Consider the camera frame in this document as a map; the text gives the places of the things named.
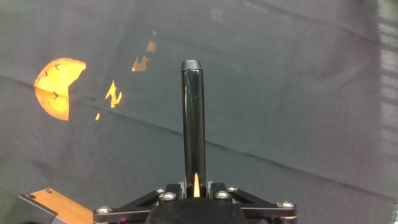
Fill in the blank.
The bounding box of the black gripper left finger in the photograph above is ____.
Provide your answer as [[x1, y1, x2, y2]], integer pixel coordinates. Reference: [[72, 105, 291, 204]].
[[93, 181, 187, 224]]

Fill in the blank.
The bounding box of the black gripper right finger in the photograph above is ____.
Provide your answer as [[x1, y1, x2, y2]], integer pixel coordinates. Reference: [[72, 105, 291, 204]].
[[206, 181, 298, 224]]

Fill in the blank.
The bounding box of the mini green pool table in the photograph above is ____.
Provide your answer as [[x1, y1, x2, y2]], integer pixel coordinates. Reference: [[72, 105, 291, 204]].
[[17, 187, 94, 224]]

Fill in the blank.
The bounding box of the black cloth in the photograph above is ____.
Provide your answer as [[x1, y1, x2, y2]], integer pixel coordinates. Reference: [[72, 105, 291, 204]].
[[0, 0, 398, 224]]

